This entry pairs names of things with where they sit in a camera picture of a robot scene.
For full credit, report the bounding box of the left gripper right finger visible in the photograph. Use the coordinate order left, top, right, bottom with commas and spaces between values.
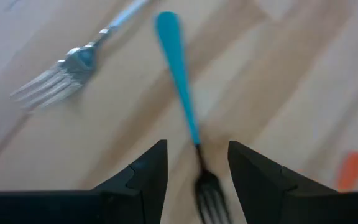
227, 140, 358, 224

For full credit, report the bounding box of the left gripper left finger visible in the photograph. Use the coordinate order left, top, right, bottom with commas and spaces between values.
0, 139, 169, 224

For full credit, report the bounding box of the orange-handled silver fork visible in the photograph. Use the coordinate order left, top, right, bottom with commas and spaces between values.
336, 151, 358, 192
9, 0, 150, 111

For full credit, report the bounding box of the teal-handled black fork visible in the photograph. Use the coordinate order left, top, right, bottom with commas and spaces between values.
154, 11, 232, 224

